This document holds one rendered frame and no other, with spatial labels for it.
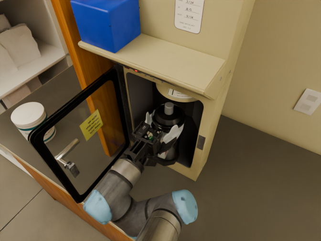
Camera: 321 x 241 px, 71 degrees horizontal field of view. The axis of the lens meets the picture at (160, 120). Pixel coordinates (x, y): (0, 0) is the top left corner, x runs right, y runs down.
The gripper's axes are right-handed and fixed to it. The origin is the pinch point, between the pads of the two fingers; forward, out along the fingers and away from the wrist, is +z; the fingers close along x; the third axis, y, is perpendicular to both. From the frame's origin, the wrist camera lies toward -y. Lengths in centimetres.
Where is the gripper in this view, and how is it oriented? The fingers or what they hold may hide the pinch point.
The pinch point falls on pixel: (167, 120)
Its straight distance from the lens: 72.9
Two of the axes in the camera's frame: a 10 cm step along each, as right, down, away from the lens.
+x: -8.5, -3.9, 3.5
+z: 5.2, -6.8, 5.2
